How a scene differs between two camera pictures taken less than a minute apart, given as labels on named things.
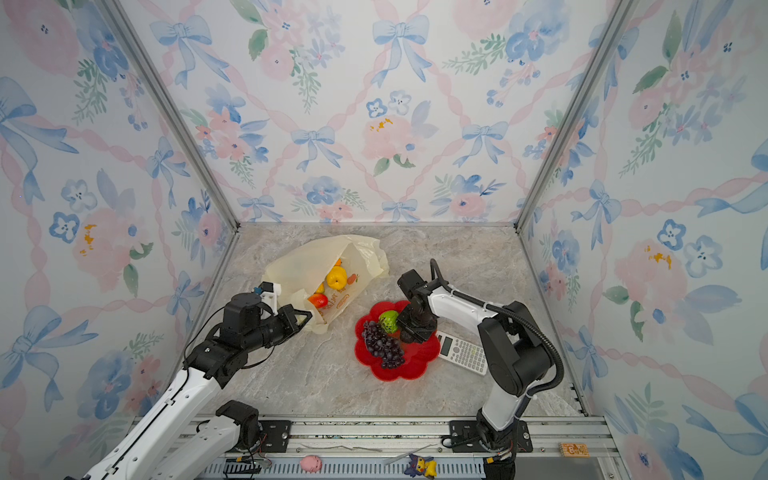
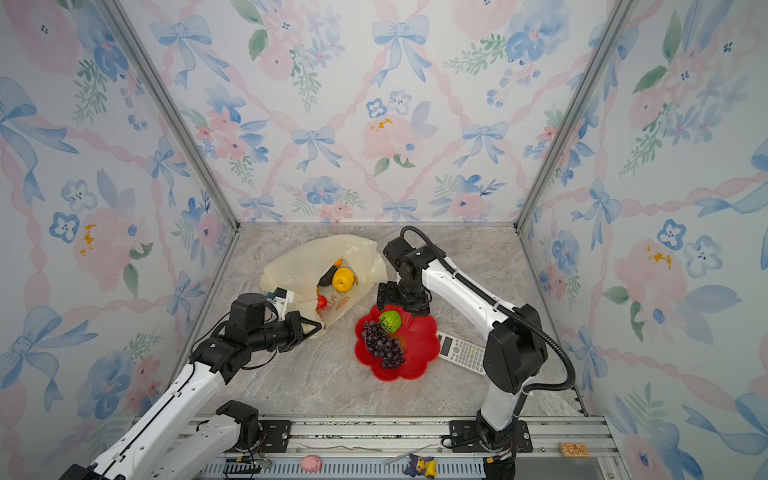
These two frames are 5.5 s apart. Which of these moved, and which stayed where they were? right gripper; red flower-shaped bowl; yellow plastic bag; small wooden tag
Moved: right gripper
Stayed: red flower-shaped bowl; small wooden tag; yellow plastic bag
